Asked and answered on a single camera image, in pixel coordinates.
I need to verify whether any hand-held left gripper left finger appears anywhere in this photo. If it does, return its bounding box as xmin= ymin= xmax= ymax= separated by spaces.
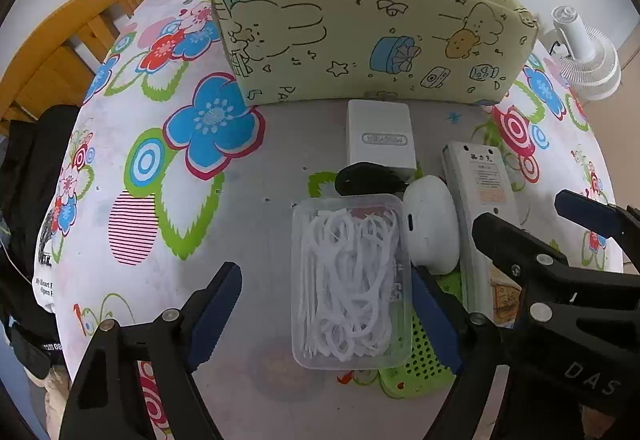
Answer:
xmin=59 ymin=261 xmax=243 ymax=440

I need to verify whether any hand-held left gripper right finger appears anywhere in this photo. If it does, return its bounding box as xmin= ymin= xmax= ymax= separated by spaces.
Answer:
xmin=410 ymin=264 xmax=511 ymax=440

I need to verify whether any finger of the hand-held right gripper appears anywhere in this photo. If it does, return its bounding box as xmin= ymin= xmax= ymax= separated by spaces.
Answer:
xmin=554 ymin=189 xmax=640 ymax=243
xmin=471 ymin=212 xmax=640 ymax=328

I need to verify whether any green perforated case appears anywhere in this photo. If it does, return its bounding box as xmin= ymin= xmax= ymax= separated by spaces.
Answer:
xmin=377 ymin=270 xmax=463 ymax=400

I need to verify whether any white oblong remote-like device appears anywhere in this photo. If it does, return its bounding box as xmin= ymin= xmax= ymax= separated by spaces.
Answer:
xmin=441 ymin=140 xmax=523 ymax=327

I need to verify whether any white rounded plastic device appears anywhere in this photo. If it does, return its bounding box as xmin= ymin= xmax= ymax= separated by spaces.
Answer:
xmin=402 ymin=175 xmax=461 ymax=275

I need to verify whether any clear box of floss picks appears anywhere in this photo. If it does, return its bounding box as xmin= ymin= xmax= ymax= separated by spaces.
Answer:
xmin=291 ymin=194 xmax=413 ymax=371

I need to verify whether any black cable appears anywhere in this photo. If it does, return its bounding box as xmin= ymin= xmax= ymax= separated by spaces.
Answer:
xmin=334 ymin=162 xmax=408 ymax=196

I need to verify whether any white charger block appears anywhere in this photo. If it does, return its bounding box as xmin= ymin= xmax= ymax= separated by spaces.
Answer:
xmin=346 ymin=99 xmax=417 ymax=181

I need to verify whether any yellow printed fabric storage box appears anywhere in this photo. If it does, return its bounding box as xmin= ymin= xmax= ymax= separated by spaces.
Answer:
xmin=210 ymin=0 xmax=540 ymax=107

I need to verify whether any floral tablecloth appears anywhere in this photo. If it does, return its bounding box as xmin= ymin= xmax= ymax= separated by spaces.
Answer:
xmin=37 ymin=0 xmax=626 ymax=440

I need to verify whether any white clip fan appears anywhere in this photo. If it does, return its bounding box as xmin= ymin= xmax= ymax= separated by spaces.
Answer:
xmin=542 ymin=6 xmax=622 ymax=102

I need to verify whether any white printed garment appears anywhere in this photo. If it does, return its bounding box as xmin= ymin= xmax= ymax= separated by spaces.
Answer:
xmin=32 ymin=200 xmax=67 ymax=316

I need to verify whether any dark clothing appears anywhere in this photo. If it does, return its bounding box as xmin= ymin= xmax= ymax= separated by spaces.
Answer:
xmin=0 ymin=105 xmax=83 ymax=381

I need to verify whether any wooden chair frame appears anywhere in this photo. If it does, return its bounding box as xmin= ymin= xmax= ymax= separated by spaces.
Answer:
xmin=0 ymin=0 xmax=155 ymax=136

